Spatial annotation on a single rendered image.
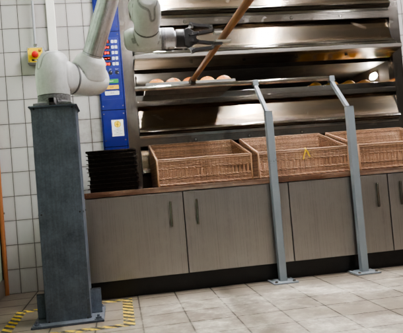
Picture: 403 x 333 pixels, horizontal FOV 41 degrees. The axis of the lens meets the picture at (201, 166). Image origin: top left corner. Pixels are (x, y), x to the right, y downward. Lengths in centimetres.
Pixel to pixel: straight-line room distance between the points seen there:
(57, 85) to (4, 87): 103
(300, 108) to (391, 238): 106
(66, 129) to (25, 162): 101
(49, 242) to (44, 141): 46
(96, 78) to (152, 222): 83
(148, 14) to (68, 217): 101
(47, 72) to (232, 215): 124
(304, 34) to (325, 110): 54
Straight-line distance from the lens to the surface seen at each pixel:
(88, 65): 276
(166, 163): 304
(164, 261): 301
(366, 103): 396
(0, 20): 375
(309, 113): 377
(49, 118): 261
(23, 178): 357
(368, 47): 386
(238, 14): 206
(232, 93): 365
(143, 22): 217
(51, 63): 268
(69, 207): 258
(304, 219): 315
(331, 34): 394
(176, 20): 371
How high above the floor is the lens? 58
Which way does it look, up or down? 2 degrees up
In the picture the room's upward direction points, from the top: 5 degrees counter-clockwise
